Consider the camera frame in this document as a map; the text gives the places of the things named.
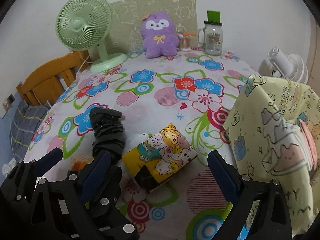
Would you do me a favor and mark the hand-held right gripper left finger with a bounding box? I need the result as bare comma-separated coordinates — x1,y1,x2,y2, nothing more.
30,151,113,240

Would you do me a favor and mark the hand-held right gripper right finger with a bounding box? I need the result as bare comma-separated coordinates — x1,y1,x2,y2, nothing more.
207,150,293,240

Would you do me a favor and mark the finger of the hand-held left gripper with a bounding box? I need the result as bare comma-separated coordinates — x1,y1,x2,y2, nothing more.
85,164,140,240
0,147,63,205

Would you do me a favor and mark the yellow patterned fabric box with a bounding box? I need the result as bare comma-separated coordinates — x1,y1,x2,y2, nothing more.
223,74,320,238

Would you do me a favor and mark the yellow cartoon tissue packet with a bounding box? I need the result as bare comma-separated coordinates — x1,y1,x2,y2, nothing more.
122,122,198,194

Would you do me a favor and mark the white cloth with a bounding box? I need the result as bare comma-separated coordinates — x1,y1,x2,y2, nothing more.
2,160,18,178
287,124,315,172

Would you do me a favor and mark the pink cloth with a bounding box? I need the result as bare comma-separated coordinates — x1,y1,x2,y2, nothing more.
300,119,318,169

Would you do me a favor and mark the crumpled white cloth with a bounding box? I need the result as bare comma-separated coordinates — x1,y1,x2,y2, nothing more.
2,160,18,178

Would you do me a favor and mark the grey plaid pillow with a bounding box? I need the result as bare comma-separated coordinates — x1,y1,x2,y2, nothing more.
9,101,52,160

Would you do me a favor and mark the wooden bed headboard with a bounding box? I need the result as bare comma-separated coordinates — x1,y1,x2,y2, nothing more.
16,51,92,108

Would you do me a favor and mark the floral tablecloth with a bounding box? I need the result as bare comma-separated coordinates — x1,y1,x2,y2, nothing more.
24,48,265,240

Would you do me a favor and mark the white standing fan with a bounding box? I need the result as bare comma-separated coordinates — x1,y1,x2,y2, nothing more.
259,46,309,84

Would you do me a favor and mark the green desk fan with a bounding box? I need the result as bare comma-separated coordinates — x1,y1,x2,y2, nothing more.
55,0,128,73

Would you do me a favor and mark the glass mug green lid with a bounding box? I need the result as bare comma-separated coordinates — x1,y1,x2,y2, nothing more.
197,10,223,56

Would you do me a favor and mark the cotton swab jar orange lid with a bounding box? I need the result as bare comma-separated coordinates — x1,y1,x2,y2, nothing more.
178,32,196,52

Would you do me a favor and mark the purple plush toy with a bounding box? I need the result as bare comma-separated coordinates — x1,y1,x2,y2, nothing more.
139,10,179,59

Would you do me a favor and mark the green patterned backing board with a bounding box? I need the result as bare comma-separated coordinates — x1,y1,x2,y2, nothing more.
109,0,198,55

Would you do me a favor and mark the white fan cable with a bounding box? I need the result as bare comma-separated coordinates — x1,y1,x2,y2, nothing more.
75,51,92,77

